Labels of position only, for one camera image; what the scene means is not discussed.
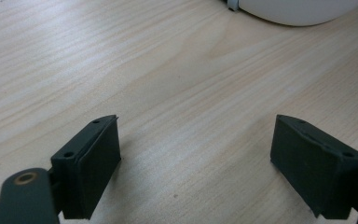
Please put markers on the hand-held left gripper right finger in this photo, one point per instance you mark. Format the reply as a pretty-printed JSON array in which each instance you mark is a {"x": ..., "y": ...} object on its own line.
[{"x": 317, "y": 168}]

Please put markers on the white round container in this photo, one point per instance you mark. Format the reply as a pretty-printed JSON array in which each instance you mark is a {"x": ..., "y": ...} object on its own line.
[{"x": 298, "y": 11}]

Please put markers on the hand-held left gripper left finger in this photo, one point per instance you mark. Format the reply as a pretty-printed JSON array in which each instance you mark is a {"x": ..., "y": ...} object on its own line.
[{"x": 87, "y": 168}]

